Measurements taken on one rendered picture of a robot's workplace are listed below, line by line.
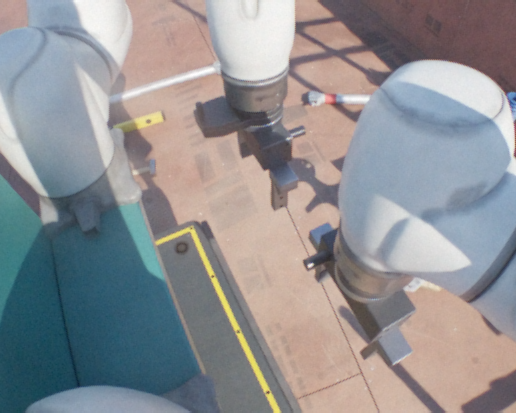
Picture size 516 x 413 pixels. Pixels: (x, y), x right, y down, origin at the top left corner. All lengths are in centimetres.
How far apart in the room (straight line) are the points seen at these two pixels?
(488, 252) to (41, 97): 47
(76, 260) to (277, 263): 85
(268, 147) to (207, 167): 107
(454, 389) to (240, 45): 117
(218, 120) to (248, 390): 59
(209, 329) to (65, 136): 58
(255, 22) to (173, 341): 39
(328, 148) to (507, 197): 142
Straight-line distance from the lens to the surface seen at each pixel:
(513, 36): 194
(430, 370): 128
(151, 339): 49
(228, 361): 87
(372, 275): 32
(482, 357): 137
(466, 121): 20
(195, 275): 95
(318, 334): 122
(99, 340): 52
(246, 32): 41
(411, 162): 20
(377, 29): 258
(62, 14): 61
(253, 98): 47
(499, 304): 25
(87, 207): 58
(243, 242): 134
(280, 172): 54
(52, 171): 54
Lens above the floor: 117
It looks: 56 degrees down
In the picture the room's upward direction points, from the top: 5 degrees counter-clockwise
